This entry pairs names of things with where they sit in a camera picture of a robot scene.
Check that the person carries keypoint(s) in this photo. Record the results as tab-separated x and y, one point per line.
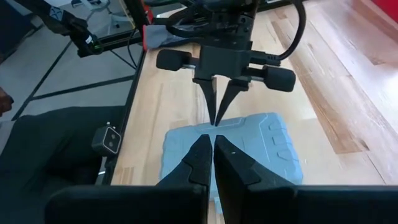
46	149

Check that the person's hand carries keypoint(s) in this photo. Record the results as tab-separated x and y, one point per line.
4	101

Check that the grey plastic tool case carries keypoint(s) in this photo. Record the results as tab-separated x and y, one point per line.
264	146

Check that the black grey work glove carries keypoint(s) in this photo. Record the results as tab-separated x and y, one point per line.
158	35

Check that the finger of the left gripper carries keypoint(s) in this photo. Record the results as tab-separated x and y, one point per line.
209	93
231	93

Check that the red plastic bin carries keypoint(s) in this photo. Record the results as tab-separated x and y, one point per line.
388	4

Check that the table-level camera module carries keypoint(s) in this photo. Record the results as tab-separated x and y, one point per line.
106	140

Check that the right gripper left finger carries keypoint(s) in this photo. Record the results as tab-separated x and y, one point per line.
186	202

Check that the black aluminium table frame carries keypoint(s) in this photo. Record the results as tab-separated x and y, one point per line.
130	93

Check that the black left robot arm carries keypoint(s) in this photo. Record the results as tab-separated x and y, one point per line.
217	18

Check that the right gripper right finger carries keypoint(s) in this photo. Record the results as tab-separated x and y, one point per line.
248	199

